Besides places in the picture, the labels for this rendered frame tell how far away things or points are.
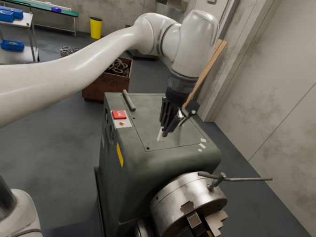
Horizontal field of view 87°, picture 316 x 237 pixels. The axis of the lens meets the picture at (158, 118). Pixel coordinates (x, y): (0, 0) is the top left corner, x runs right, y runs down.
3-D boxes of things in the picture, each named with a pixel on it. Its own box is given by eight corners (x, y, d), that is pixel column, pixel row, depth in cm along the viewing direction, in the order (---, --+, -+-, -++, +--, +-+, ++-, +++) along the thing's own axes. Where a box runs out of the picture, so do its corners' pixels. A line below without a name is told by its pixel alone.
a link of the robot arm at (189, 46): (208, 77, 51) (178, 60, 58) (234, 20, 42) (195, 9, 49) (186, 80, 44) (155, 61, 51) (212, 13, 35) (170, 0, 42)
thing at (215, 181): (204, 194, 64) (223, 176, 59) (202, 189, 66) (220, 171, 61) (209, 195, 65) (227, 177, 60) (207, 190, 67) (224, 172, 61)
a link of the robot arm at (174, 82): (179, 77, 45) (173, 96, 48) (205, 79, 49) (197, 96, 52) (165, 64, 51) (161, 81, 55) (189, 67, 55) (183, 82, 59)
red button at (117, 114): (111, 113, 84) (112, 110, 83) (123, 113, 86) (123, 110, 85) (114, 121, 80) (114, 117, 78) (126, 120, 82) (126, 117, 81)
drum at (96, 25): (100, 37, 666) (101, 19, 629) (101, 40, 636) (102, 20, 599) (90, 35, 650) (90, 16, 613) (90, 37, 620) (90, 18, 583)
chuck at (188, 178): (138, 217, 76) (169, 174, 61) (188, 204, 93) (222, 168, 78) (141, 225, 73) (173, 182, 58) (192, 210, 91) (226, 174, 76)
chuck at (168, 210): (141, 225, 73) (173, 182, 58) (192, 210, 91) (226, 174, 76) (148, 248, 67) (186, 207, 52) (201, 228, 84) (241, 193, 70)
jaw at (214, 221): (199, 208, 70) (220, 199, 75) (195, 213, 73) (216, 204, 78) (216, 236, 63) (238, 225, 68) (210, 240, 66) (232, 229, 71)
